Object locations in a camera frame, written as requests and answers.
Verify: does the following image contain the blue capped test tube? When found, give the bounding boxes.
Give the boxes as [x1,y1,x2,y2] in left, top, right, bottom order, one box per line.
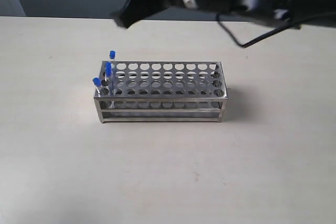
[105,64,114,97]
[104,62,113,87]
[92,77,103,95]
[109,50,116,76]

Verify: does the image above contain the stainless steel test tube rack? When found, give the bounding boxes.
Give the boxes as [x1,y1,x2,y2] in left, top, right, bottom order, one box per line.
[93,61,228,123]

